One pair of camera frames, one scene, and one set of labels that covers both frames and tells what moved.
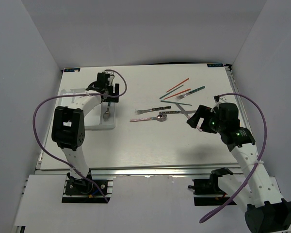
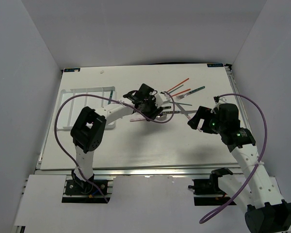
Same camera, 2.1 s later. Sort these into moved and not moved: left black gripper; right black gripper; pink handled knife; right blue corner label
Moved: left black gripper
Not moved: right black gripper; pink handled knife; right blue corner label
